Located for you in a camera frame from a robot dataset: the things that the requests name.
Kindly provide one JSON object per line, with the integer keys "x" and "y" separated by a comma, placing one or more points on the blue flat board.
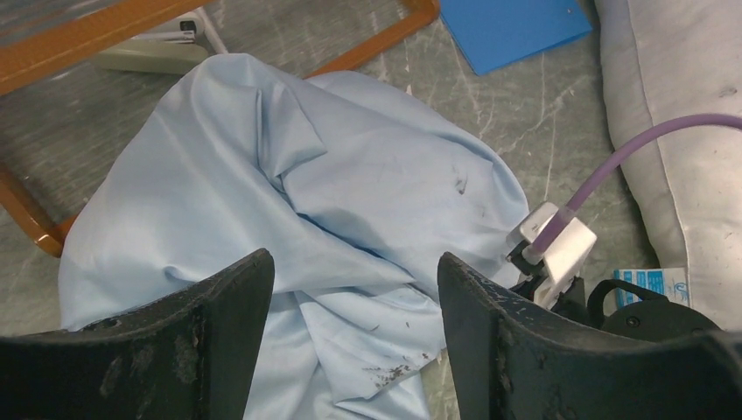
{"x": 493, "y": 34}

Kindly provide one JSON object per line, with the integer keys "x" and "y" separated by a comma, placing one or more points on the white pillow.
{"x": 662, "y": 60}

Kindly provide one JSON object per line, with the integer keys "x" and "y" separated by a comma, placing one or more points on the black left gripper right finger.
{"x": 512, "y": 359}

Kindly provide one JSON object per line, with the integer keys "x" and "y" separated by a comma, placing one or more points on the light blue pillowcase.
{"x": 355, "y": 188}

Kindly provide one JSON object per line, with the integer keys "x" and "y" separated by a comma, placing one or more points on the orange wooden shelf rack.
{"x": 64, "y": 35}

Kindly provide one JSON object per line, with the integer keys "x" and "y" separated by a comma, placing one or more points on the blue white pillow label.
{"x": 672, "y": 282}

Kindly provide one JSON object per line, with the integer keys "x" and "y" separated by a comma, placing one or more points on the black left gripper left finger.
{"x": 189, "y": 355}

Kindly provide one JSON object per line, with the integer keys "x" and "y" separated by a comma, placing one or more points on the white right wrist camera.
{"x": 559, "y": 246}

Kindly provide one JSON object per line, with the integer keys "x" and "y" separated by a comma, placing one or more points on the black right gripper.
{"x": 615, "y": 306}

